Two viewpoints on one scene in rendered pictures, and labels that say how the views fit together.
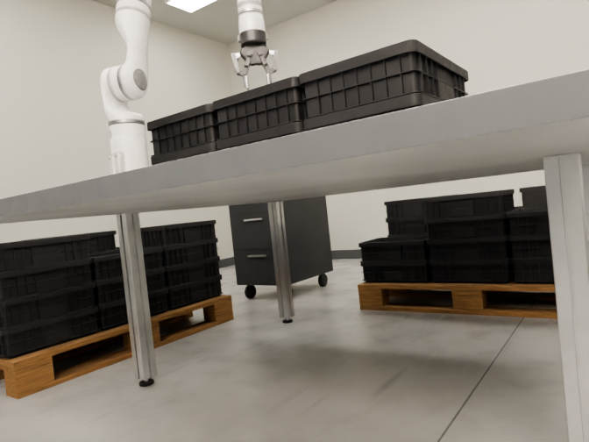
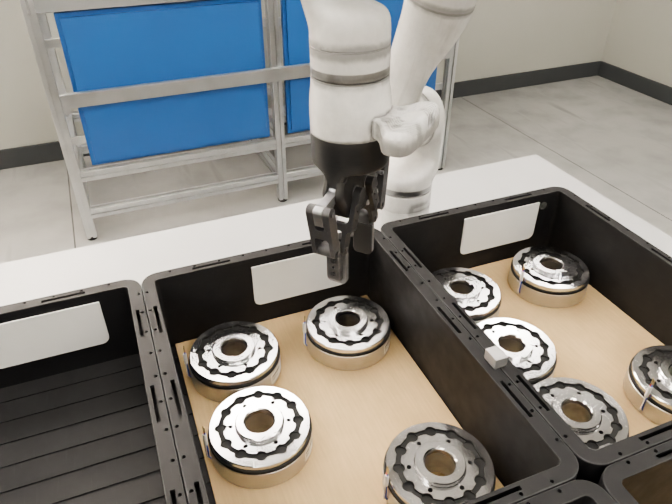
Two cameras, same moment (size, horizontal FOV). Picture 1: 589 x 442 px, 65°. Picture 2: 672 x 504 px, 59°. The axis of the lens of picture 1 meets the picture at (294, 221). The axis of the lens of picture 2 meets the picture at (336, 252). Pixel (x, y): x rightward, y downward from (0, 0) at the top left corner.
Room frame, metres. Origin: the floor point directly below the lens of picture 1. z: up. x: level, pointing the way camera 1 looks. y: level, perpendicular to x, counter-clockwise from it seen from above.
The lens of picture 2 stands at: (1.60, -0.38, 1.34)
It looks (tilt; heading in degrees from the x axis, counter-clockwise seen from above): 34 degrees down; 122
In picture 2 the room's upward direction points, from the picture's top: straight up
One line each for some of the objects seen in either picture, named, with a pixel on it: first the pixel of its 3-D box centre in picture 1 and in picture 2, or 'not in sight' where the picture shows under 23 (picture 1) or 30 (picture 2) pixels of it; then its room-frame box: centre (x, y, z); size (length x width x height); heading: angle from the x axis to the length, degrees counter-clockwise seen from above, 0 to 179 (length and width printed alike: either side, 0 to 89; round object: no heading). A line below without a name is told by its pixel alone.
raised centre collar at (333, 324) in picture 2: not in sight; (348, 319); (1.33, 0.09, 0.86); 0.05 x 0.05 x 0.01
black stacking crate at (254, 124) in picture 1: (296, 121); (323, 399); (1.37, -0.04, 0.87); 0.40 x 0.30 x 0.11; 144
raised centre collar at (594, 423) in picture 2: not in sight; (576, 412); (1.60, 0.09, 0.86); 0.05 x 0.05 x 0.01
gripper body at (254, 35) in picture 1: (253, 48); (350, 167); (1.34, 0.06, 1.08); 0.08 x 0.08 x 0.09
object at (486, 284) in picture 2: not in sight; (460, 291); (1.42, 0.22, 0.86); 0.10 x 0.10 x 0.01
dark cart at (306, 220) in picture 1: (280, 231); not in sight; (3.40, 0.11, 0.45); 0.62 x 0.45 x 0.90; 144
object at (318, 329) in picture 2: not in sight; (348, 322); (1.33, 0.09, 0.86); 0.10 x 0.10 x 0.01
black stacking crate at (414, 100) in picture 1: (393, 139); not in sight; (1.20, -0.28, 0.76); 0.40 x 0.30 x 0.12; 144
